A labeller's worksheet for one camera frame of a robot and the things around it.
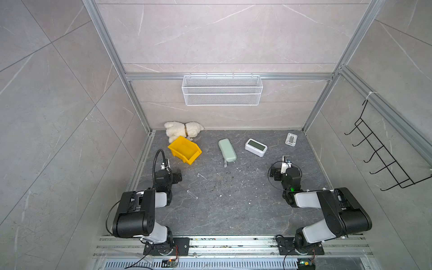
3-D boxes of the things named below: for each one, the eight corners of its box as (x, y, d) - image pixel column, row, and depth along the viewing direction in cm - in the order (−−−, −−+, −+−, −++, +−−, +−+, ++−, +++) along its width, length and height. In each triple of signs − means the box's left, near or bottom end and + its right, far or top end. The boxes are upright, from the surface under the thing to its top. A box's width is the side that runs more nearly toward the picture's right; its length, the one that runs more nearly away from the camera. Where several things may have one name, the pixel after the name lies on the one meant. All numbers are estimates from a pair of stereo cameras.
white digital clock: (242, 148, 112) (243, 144, 108) (248, 141, 116) (249, 137, 112) (262, 158, 107) (264, 154, 103) (267, 150, 111) (269, 146, 107)
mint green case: (226, 163, 104) (226, 161, 101) (216, 142, 114) (216, 140, 112) (238, 160, 105) (238, 157, 103) (227, 139, 116) (228, 137, 114)
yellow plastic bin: (169, 152, 109) (166, 146, 104) (182, 141, 115) (180, 134, 110) (190, 166, 102) (188, 160, 97) (202, 153, 109) (201, 147, 103)
